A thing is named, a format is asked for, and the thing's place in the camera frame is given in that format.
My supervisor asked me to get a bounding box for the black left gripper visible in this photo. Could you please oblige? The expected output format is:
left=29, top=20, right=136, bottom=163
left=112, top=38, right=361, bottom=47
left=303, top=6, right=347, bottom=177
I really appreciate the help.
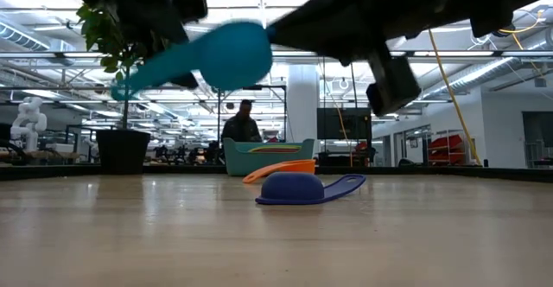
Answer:
left=71, top=0, right=200, bottom=90

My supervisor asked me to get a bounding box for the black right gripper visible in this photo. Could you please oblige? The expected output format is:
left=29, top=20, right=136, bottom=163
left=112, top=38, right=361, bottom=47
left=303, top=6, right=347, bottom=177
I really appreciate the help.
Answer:
left=266, top=0, right=437, bottom=67

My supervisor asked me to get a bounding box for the teal measuring cup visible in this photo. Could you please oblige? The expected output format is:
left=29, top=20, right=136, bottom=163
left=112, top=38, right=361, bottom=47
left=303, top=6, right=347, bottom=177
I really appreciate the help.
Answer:
left=110, top=21, right=276, bottom=102

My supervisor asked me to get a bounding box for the orange measuring cup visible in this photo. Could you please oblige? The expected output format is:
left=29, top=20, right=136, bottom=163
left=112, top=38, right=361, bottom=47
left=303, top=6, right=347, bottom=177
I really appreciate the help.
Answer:
left=242, top=159, right=316, bottom=185

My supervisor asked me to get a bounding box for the purple measuring cup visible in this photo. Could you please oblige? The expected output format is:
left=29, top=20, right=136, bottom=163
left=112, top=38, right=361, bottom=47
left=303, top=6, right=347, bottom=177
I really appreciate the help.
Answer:
left=255, top=172, right=367, bottom=206

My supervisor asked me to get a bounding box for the teal plastic basket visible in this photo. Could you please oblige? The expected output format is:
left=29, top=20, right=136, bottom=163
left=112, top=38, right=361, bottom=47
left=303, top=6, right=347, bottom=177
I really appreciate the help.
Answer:
left=223, top=137, right=315, bottom=177

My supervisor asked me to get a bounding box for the person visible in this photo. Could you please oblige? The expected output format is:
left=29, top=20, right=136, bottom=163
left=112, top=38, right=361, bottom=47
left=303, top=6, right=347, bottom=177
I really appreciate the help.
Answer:
left=220, top=99, right=263, bottom=144

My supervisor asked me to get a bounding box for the white building pillar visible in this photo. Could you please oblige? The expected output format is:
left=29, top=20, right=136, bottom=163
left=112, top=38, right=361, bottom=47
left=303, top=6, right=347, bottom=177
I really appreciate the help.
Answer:
left=287, top=64, right=321, bottom=144

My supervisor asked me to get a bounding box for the black monitor screen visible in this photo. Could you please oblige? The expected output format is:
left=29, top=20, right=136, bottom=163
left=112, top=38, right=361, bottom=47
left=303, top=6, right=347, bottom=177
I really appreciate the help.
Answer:
left=316, top=107, right=372, bottom=140

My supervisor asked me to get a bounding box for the green leafy potted tree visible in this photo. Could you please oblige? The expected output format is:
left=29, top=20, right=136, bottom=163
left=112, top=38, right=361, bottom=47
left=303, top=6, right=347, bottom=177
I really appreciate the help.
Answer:
left=76, top=3, right=150, bottom=131

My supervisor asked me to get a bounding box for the white robot figure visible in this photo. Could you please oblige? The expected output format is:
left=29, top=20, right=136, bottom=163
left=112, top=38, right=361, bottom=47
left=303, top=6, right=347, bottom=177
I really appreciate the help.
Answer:
left=9, top=96, right=48, bottom=152

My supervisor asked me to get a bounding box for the red storage bin shelf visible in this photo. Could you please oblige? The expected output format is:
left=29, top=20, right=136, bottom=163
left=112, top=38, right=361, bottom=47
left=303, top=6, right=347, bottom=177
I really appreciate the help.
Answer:
left=427, top=133, right=476, bottom=166

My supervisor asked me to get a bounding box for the black metal frame rig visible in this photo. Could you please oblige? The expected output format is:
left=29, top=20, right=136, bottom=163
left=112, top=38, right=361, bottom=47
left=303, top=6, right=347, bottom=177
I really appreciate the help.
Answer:
left=217, top=84, right=288, bottom=144

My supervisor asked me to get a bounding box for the black hanging cable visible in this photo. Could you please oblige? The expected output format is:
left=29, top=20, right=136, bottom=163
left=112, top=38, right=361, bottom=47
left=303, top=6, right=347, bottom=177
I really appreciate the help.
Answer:
left=349, top=61, right=359, bottom=109

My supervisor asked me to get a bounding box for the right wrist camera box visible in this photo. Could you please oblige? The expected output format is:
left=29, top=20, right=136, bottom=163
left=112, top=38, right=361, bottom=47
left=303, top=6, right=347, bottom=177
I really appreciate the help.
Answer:
left=365, top=44, right=423, bottom=116

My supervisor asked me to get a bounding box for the thick yellow rope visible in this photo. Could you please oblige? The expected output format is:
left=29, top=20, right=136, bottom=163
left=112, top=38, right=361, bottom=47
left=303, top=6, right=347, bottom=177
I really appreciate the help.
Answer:
left=427, top=28, right=483, bottom=166

